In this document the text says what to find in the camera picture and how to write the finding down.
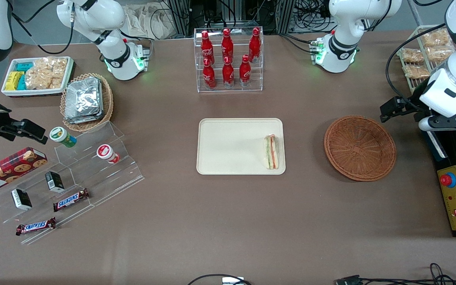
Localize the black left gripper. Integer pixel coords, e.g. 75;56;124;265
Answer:
380;85;456;132

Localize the plastic-wrapped triangle sandwich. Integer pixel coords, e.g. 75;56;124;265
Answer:
263;133;280;170

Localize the round brown wicker basket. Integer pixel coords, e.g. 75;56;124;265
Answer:
324;115;397;182

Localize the oval light wicker basket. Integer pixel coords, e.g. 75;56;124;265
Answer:
59;73;114;133

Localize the beige rectangular tray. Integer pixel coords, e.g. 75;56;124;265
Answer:
196;118;287;176

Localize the red tartan cookie box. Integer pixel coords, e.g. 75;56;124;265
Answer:
0;146;48;196

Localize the wrapped bread packet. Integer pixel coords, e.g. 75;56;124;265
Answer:
401;48;425;64
403;64;430;79
426;45;455;63
421;29;452;48

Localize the white rectangular snack dish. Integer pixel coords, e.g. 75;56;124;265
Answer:
1;56;74;98

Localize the green-lidded snack cup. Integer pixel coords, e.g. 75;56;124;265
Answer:
49;126;78;148

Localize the yellow snack pack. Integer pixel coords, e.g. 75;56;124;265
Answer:
5;71;25;91

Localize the small black box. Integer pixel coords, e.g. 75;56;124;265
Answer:
45;171;65;193
11;188;33;211

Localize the clear bag of rice crackers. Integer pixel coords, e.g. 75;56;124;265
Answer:
25;56;68;90

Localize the silver foil packet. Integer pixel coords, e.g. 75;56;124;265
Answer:
63;106;105;124
65;77;103;114

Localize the brown Snickers bar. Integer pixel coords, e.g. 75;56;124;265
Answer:
52;188;91;213
15;217;57;237

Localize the red-lidded snack cup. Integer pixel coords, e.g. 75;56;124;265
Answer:
96;144;120;164

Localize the clear acrylic step display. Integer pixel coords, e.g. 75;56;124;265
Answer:
0;120;146;245

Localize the red cola bottle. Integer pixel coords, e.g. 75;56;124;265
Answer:
222;56;235;89
221;28;234;64
203;58;217;90
239;54;252;87
201;30;215;66
249;27;262;63

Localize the clear acrylic bottle rack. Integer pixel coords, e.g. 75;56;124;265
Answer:
194;26;264;93

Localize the beige cloth bag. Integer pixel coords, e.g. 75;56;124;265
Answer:
123;3;178;40

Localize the white wire rack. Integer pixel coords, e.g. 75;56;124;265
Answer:
396;24;456;94

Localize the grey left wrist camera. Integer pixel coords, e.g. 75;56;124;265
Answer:
418;116;437;132

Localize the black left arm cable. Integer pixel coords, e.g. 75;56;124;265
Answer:
384;24;447;111

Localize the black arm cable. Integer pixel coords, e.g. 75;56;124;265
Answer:
384;24;447;111
11;0;75;55

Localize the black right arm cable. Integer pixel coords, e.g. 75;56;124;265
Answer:
11;0;75;55

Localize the black cable bundle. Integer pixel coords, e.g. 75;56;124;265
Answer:
291;0;338;33

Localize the aluminium frame post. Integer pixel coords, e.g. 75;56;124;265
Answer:
165;0;192;37
275;0;296;34

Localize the black cable with plug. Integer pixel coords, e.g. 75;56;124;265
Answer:
335;263;456;285

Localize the black looped cable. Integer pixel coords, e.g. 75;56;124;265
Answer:
187;274;253;285

